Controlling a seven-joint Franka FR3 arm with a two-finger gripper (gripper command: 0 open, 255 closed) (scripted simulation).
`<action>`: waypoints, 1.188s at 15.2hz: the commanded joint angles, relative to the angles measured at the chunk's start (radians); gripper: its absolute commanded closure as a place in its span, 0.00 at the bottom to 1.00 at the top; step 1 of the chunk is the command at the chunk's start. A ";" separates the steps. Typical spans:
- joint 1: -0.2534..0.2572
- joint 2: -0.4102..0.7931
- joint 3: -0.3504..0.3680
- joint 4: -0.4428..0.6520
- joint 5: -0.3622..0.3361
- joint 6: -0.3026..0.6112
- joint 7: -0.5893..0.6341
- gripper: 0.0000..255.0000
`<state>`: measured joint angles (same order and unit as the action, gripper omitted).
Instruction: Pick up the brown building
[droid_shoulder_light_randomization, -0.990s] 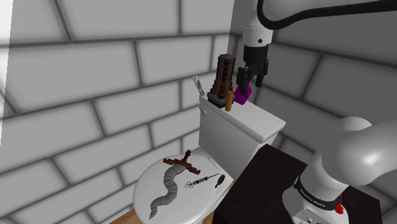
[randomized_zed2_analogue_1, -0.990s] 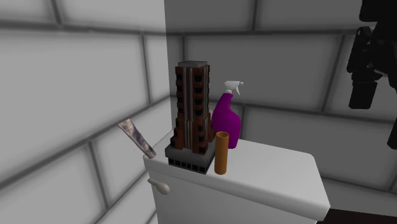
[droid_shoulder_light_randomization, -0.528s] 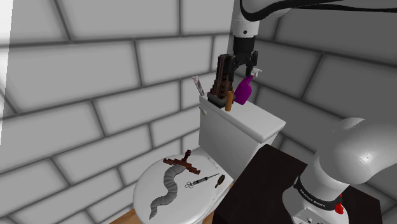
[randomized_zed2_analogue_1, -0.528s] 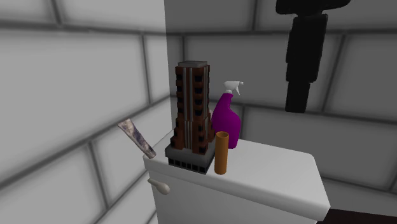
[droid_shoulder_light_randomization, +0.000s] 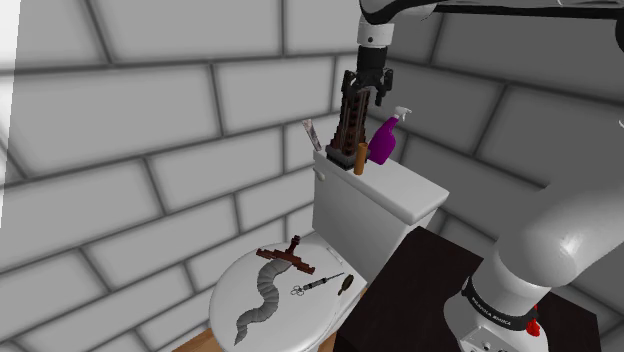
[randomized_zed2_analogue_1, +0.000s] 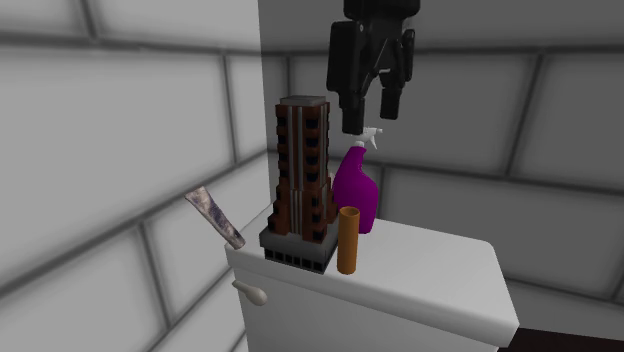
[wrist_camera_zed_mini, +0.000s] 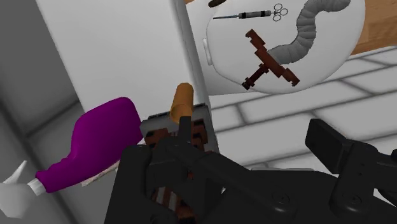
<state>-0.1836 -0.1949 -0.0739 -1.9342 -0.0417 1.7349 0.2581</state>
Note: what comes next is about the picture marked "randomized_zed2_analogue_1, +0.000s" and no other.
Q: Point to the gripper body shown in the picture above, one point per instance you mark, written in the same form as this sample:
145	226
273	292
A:
380	10

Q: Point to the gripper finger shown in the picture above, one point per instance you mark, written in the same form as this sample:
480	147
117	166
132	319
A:
391	100
347	63

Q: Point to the purple spray bottle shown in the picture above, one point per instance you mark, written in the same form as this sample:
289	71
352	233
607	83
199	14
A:
356	187

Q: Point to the brown tower building model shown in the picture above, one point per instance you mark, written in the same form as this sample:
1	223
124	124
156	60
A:
303	175

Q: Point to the orange cylinder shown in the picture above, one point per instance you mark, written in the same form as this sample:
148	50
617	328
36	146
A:
348	241

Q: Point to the white toilet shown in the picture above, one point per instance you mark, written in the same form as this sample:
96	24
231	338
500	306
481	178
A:
419	273

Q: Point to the mottled grey tapered tube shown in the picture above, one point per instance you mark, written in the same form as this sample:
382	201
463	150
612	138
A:
217	219

